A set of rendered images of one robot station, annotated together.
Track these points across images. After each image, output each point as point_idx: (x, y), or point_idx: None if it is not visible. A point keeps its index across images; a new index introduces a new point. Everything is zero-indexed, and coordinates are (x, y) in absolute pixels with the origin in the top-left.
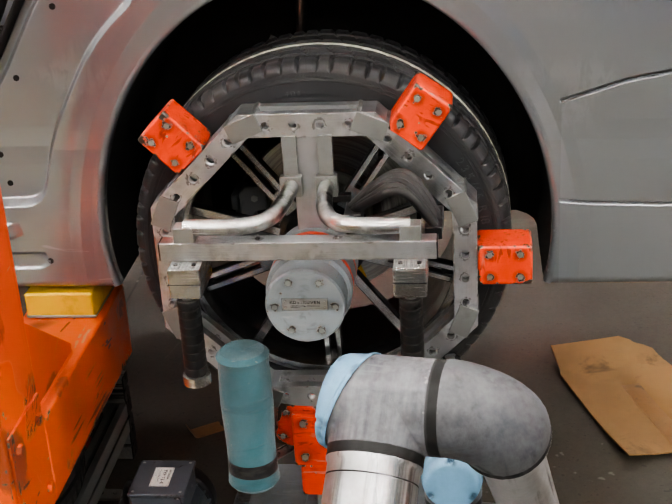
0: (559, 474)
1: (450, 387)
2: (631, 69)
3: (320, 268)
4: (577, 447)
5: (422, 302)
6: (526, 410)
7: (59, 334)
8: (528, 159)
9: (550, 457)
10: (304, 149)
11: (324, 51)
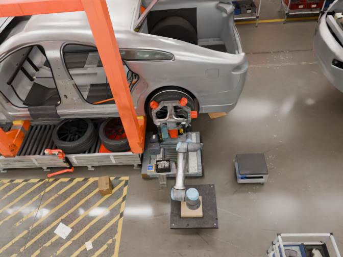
0: (201, 122)
1: (189, 147)
2: (208, 93)
3: None
4: (204, 117)
5: (185, 126)
6: (196, 147)
7: (140, 122)
8: None
9: (200, 119)
10: (170, 106)
11: (171, 93)
